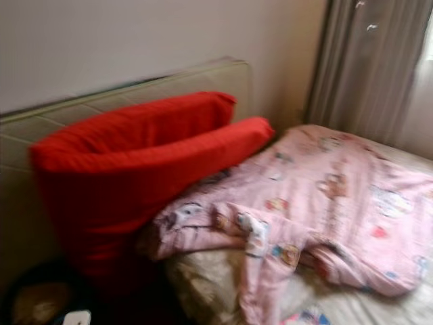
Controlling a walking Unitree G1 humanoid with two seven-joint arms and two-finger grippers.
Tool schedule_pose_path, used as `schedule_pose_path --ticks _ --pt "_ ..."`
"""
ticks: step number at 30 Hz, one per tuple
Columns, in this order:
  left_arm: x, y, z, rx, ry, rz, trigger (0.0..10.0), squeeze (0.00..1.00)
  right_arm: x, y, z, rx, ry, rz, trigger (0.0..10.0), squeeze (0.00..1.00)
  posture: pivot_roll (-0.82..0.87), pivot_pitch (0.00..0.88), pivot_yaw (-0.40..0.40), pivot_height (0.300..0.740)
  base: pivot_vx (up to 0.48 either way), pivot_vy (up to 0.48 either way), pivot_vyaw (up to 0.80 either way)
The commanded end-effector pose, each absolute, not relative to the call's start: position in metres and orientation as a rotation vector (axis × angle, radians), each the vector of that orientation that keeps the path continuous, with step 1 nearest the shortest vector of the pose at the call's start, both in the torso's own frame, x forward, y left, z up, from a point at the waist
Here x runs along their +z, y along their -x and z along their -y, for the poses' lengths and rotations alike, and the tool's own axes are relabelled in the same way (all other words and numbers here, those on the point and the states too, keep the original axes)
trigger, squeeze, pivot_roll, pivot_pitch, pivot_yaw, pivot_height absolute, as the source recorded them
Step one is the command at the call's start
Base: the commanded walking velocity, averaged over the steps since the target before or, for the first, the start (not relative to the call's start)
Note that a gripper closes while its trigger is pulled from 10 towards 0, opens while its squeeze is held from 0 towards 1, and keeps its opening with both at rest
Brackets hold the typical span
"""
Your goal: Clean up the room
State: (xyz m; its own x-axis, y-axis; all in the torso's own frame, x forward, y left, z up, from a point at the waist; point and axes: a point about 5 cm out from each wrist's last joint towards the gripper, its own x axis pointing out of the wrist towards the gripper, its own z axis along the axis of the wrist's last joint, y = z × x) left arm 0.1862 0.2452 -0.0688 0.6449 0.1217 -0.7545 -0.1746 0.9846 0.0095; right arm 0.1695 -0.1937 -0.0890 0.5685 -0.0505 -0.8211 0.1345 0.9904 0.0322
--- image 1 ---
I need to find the long red pillow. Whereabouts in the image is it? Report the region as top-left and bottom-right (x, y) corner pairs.
(29, 91), (276, 299)

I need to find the black round bin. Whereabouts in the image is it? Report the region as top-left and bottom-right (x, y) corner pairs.
(3, 261), (89, 325)

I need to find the pink cartoon print quilt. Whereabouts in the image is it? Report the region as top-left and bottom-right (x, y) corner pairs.
(152, 124), (433, 325)

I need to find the grey pleated curtain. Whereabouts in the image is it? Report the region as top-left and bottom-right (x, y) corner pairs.
(304, 0), (433, 146)

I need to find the bright window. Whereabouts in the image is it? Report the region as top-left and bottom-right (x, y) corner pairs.
(416, 17), (433, 160)

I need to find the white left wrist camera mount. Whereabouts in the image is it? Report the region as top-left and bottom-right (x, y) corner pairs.
(63, 310), (92, 325)

